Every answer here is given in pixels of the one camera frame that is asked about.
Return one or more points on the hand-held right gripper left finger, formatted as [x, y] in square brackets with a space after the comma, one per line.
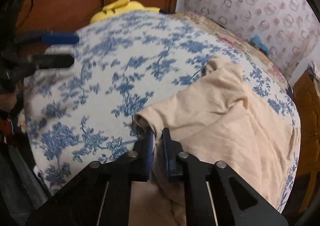
[151, 146]

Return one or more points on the small blue item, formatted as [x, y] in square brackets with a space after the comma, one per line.
[260, 44]

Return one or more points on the yellow plush toy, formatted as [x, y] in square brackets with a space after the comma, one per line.
[120, 10]

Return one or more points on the blue floral white bed sheet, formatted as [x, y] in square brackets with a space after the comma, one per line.
[100, 91]

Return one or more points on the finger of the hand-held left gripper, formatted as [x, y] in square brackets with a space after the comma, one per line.
[55, 61]
[60, 39]

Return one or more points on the beige printed t-shirt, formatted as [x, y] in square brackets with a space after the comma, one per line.
[225, 128]

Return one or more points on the wooden dresser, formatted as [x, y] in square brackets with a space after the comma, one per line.
[308, 128]

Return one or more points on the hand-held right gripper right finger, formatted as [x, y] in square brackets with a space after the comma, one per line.
[166, 148]

